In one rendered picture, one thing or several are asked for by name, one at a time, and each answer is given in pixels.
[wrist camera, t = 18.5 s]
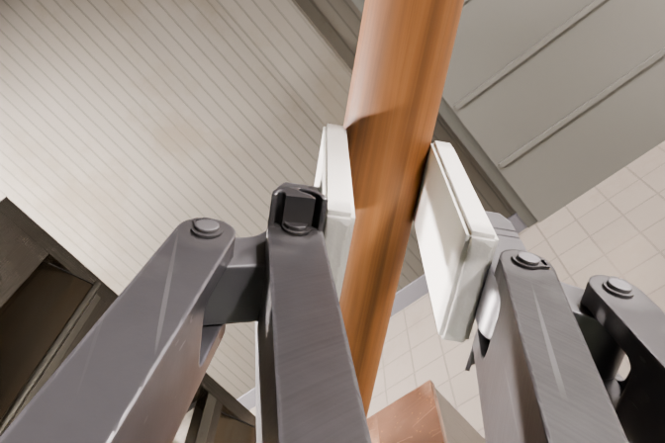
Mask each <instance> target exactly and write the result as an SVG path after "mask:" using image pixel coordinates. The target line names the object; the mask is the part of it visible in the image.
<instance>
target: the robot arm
mask: <svg viewBox="0 0 665 443"><path fill-rule="evenodd" d="M413 219H414V224H415V229H416V233H417V238H418V242H419V247H420V251H421V256H422V259H423V264H424V268H425V273H426V277H427V286H428V290H429V295H430V299H431V304H432V308H433V313H434V317H435V322H436V326H437V331H438V335H441V338H442V339H444V340H450V341H457V342H463V341H465V340H466V339H469V337H470V333H471V330H472V327H473V323H474V320H475V319H476V322H477V325H478V328H477V331H476V334H475V337H474V341H473V344H472V347H471V350H470V354H469V357H468V360H467V363H466V367H465V371H470V368H471V366H472V365H474V364H475V366H476V374H477V381H478V389H479V396H480V403H481V410H482V418H483V425H484V433H485V440H486V443H665V312H664V311H663V310H662V309H661V308H660V307H658V306H657V305H656V304H655V303H654V302H653V301H651V300H650V299H649V298H648V297H647V296H646V295H645V294H644V293H643V292H642V291H641V290H639V289H638V288H637V287H635V286H633V285H632V284H630V283H629V282H628V281H627V280H625V279H622V278H618V277H616V276H606V275H594V276H592V277H590V278H589V281H588V283H587V286H586V289H585V290H584V289H581V288H578V287H575V286H572V285H569V284H566V283H563V282H560V281H559V279H558V276H557V274H556V272H555V269H554V268H553V266H552V265H551V264H550V263H549V262H548V261H547V260H545V259H544V258H542V257H540V256H538V255H536V254H533V253H530V252H527V250H526V248H525V247H524V245H523V242H522V241H521V240H520V237H519V235H518V234H517V233H516V230H515V228H514V226H513V225H512V223H511V222H510V221H509V220H507V219H506V218H505V217H503V216H502V215H501V214H498V213H492V212H485V211H484V209H483V207H482V205H481V203H480V201H479V199H478V197H477V195H476V193H475V191H474V189H473V187H472V185H471V183H470V181H469V179H468V177H467V175H466V173H465V171H464V168H463V166H462V164H461V162H460V160H459V158H458V156H457V154H456V152H455V150H454V148H453V146H451V144H450V143H449V142H443V141H437V140H435V141H434V143H431V144H430V147H429V151H428V155H427V163H426V167H425V171H424V175H423V180H422V184H421V188H420V191H419V196H418V200H417V204H416V208H415V213H414V217H413ZM354 222H355V211H354V203H353V193H352V183H351V174H350V164H349V154H348V144H347V135H346V130H344V129H343V126H338V125H332V124H328V125H327V126H326V127H324V129H323V136H322V142H321V148H320V154H319V160H318V166H317V172H316V179H315V185H314V186H309V185H302V184H295V183H288V182H284V183H283V184H281V185H280V186H278V187H277V188H276V189H275V190H273V193H272V196H271V203H270V211H269V218H268V226H267V230H266V231H265V232H263V233H261V234H259V235H255V236H250V237H236V231H235V229H234V228H233V227H232V226H231V225H230V224H228V223H226V222H225V221H219V220H216V219H210V218H195V219H191V220H188V221H184V222H182V223H181V224H179V225H178V226H177V228H176V229H175V230H174V231H173V232H172V233H171V234H170V235H169V236H168V237H167V238H166V240H165V241H164V242H163V243H162V244H161V246H160V247H159V248H158V249H157V250H156V251H155V253H154V254H153V255H152V256H151V257H150V259H149V260H148V261H147V262H146V263H145V265H144V266H143V267H142V268H141V270H140V271H139V272H138V274H137V275H136V276H135V278H134V279H133V280H132V281H131V282H130V284H129V285H128V286H127V287H126V288H125V290H124V291H123V292H122V293H120V294H119V296H118V297H117V298H116V299H115V300H114V302H113V303H112V304H111V305H110V306H109V308H108V309H107V310H106V311H105V312H104V313H103V315H102V316H101V317H100V318H99V319H98V321H97V322H96V323H95V324H94V325H93V327H92V328H91V329H90V330H89V331H88V333H87V334H86V335H85V336H84V337H83V338H82V340H81V341H80V342H79V343H78V344H77V346H76V347H75V348H74V349H73V350H72V352H71V353H70V354H69V355H68V356H67V357H66V359H65V360H64V361H63V362H62V363H61V365H60V366H59V367H58V368H57V369H56V371H55V372H54V373H53V374H52V375H51V377H50V378H49V379H48V380H47V381H46V383H45V384H44V385H43V386H42V387H41V389H40V390H39V391H38V392H37V393H36V395H35V396H34V397H33V398H32V399H31V400H30V402H29V403H28V404H27V405H26V406H25V408H24V409H23V410H22V411H21V412H20V414H19V415H18V416H17V417H16V418H15V419H14V421H13V422H12V423H11V424H10V425H9V427H8V428H7V429H6V430H5V431H4V433H3V434H2V435H1V436H0V443H172V441H173V439H174V437H175V435H176V433H177V431H178V429H179V427H180V425H181V423H182V420H183V418H184V416H185V414H186V412H187V410H188V408H189V406H190V404H191V402H192V400H193V398H194V396H195V394H196V392H197V390H198V388H199V386H200V384H201V382H202V380H203V378H204V376H205V374H206V372H207V369H208V367H209V365H210V363H211V361H212V359H213V357H214V355H215V353H216V351H217V349H218V347H219V344H220V342H221V340H222V338H223V336H224V334H225V329H226V324H229V323H241V322H253V321H255V399H256V443H372V442H371V437H370V433H369V429H368V425H367V420H366V416H365V412H364V407H363V403H362V399H361V394H360V390H359V386H358V382H357V378H356V374H355V370H354V365H353V361H352V357H351V352H350V348H349V344H348V339H347V335H346V331H345V326H344V322H343V318H342V313H341V309H340V305H339V298H340V293H341V288H342V283H343V278H344V273H345V267H346V262H347V257H348V252H349V247H350V242H351V238H352V233H353V228H354ZM625 354H626V356H627V357H628V360H629V363H630V370H629V373H628V375H627V377H626V378H625V380H624V379H623V378H622V377H621V375H620V374H619V373H618V369H619V367H620V365H621V362H622V360H623V358H624V355H625Z"/></svg>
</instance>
